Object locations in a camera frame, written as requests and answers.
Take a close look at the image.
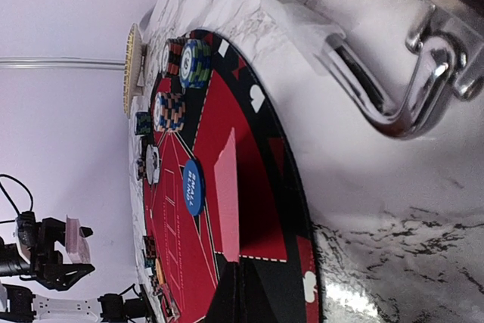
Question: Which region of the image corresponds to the black poker chip case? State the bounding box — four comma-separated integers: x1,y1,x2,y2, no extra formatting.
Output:
260,0,483,139

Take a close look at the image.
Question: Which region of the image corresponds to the left aluminium wall post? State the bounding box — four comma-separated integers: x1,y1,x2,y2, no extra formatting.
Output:
1,57,125,71

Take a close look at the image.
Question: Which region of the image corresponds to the round red black poker mat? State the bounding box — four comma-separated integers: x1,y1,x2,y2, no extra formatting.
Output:
125,30,323,322

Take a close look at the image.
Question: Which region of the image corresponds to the orange round blind button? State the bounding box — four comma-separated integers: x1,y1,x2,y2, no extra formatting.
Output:
155,257,166,287

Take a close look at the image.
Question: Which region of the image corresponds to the red playing card deck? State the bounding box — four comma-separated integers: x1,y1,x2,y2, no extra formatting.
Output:
65,216,91,264

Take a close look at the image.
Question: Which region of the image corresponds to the single blue green chip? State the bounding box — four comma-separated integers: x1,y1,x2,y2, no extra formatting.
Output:
135,111,152,135

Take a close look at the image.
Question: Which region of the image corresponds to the small orange black chip pile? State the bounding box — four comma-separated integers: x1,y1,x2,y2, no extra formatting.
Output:
143,236,157,265

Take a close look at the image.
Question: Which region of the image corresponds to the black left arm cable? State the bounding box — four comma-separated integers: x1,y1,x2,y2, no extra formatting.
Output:
0,173,37,225

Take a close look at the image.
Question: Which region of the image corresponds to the white blue chip pile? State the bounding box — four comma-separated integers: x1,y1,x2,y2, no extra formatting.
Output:
136,158,146,180
153,92,186,132

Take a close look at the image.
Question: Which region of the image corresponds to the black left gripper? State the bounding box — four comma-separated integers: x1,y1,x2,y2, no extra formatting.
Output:
17,216,64,289

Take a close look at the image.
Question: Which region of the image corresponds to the blue round blind button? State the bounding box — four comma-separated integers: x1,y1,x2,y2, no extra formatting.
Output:
183,158,206,217

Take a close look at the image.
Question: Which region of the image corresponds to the clear round dealer button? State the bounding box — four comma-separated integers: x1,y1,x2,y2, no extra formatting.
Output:
145,144,160,185

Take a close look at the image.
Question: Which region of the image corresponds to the woven bamboo tray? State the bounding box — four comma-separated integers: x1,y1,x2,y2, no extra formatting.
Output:
123,23,147,118

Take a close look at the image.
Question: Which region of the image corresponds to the black triangular button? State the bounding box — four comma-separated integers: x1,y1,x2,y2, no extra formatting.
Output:
160,284,180,323

